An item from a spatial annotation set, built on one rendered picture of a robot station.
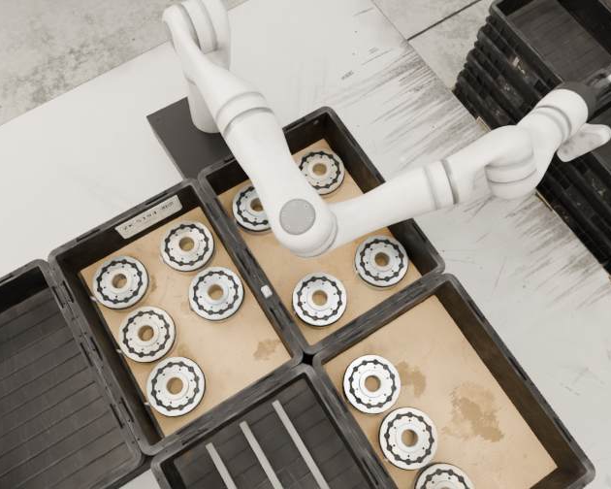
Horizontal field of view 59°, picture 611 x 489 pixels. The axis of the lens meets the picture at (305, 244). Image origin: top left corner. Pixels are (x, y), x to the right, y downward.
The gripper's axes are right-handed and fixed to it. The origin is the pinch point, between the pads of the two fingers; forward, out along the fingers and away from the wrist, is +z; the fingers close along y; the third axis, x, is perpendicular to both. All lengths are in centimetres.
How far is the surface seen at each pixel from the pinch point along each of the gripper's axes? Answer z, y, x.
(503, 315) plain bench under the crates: -20, 36, 31
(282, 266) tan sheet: -51, 41, -8
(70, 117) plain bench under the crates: -57, 74, -66
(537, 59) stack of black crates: 50, 41, -7
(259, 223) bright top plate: -50, 40, -17
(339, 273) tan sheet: -44, 37, 0
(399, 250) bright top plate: -34.7, 30.5, 3.9
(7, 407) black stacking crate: -103, 58, -18
